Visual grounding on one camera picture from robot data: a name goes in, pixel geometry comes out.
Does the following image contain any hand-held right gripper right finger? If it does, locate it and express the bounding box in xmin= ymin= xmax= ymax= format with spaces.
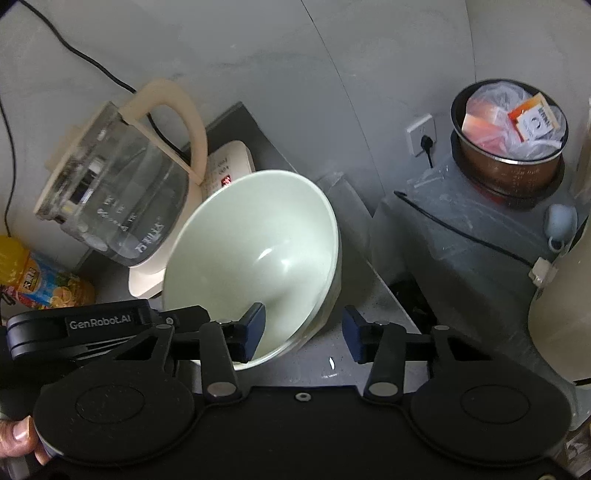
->
xmin=342 ymin=305 xmax=513 ymax=401

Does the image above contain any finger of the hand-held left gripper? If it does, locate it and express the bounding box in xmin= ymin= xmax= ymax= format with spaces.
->
xmin=148 ymin=305 xmax=212 ymax=331

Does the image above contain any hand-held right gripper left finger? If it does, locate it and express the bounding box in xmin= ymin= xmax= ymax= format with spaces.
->
xmin=88 ymin=302 xmax=267 ymax=400

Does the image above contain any white ceramic bowl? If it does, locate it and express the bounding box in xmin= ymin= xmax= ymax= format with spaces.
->
xmin=161 ymin=170 xmax=342 ymax=365
xmin=231 ymin=231 xmax=345 ymax=372

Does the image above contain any person's left hand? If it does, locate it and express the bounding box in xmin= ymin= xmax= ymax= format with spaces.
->
xmin=0 ymin=415 xmax=52 ymax=467

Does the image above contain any orange juice bottle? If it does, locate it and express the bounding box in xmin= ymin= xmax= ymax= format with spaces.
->
xmin=0 ymin=235 xmax=96 ymax=310

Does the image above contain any grey rice cooker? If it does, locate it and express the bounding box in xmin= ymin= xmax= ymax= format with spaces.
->
xmin=372 ymin=152 xmax=578 ymax=402

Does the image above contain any glass jar with lid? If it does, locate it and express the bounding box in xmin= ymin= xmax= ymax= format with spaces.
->
xmin=34 ymin=79 xmax=208 ymax=268

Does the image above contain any beige kettle base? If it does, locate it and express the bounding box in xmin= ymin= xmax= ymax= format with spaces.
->
xmin=127 ymin=141 xmax=257 ymax=299

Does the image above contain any white plastic clip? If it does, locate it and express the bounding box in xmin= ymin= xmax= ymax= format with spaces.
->
xmin=529 ymin=258 xmax=555 ymax=287

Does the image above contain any cream appliance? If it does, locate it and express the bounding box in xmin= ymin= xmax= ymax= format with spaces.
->
xmin=527 ymin=240 xmax=591 ymax=385

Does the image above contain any copper rice cooker inner pot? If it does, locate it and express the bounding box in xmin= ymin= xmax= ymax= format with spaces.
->
xmin=450 ymin=79 xmax=568 ymax=200

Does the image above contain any light blue silicone holder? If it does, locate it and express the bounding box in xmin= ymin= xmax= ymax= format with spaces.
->
xmin=545 ymin=203 xmax=578 ymax=253

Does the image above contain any clear plastic bag of packets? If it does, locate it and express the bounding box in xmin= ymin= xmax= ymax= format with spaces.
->
xmin=464 ymin=83 xmax=567 ymax=160

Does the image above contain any orange and white packet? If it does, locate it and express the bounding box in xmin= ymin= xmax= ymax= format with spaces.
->
xmin=508 ymin=92 xmax=562 ymax=142

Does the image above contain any black cable on cooker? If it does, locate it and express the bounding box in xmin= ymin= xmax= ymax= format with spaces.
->
xmin=392 ymin=191 xmax=534 ymax=267

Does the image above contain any thin black cable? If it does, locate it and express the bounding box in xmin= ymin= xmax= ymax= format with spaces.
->
xmin=0 ymin=99 xmax=18 ymax=237

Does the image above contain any white wall socket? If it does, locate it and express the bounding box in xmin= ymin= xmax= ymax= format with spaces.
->
xmin=406 ymin=113 xmax=437 ymax=158

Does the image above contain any black kettle cable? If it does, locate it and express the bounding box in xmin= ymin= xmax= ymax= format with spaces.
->
xmin=21 ymin=0 xmax=192 ymax=160

